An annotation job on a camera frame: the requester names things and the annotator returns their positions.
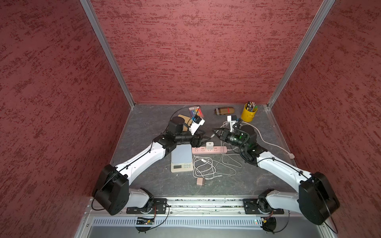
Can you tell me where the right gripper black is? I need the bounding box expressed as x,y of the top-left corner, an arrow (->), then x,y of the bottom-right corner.
211,127 -> 248,150

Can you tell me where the white charger adapter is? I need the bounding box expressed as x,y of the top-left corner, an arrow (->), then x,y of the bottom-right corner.
205,142 -> 214,151

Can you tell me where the pink power strip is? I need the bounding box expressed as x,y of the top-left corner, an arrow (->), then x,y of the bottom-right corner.
192,146 -> 227,155

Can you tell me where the grey usb cable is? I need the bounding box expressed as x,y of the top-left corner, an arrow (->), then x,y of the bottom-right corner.
208,133 -> 242,177

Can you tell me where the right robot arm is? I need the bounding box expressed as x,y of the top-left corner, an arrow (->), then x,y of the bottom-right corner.
213,124 -> 340,225

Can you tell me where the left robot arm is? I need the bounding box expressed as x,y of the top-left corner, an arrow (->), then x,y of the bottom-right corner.
92,115 -> 207,215

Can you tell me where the beige kitchen scale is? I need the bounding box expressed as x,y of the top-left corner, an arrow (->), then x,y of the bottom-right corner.
178,115 -> 192,131

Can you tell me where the blue top kitchen scale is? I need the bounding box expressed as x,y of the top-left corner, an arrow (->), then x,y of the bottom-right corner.
171,144 -> 193,173

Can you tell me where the brown pencil case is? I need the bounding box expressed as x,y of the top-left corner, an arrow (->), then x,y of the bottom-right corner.
214,107 -> 235,116

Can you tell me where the colourful highlighter pack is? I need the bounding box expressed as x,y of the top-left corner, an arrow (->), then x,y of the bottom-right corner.
189,106 -> 204,118

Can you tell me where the yellow pen cup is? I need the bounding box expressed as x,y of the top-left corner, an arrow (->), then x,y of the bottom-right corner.
241,101 -> 258,123

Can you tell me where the pink charger adapter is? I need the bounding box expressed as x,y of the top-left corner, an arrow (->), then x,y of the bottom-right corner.
196,178 -> 205,186

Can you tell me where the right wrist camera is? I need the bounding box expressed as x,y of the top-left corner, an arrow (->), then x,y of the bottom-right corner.
227,115 -> 238,132

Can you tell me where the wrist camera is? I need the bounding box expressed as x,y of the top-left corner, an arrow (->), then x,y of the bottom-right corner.
189,115 -> 205,135
227,115 -> 238,132

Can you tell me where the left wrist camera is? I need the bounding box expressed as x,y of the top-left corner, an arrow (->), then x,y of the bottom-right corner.
189,115 -> 205,135

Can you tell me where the white coiled usb cable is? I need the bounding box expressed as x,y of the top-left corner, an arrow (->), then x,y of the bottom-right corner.
192,154 -> 223,179

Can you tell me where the aluminium front rail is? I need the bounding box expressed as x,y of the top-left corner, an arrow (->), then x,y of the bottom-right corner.
84,195 -> 325,217

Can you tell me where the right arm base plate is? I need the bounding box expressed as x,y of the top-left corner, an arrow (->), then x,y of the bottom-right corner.
243,198 -> 284,216

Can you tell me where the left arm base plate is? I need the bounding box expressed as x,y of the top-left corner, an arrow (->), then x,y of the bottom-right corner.
126,198 -> 168,215

